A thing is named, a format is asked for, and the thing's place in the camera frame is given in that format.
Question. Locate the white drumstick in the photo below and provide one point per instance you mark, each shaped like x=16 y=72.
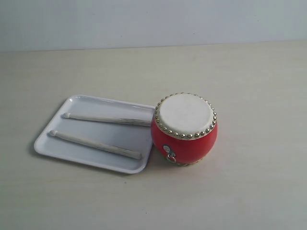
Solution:
x=124 y=121
x=97 y=145

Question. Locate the red small drum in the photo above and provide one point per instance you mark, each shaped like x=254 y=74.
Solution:
x=184 y=128

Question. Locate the white rectangular tray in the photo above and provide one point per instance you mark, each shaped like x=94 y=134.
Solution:
x=136 y=138

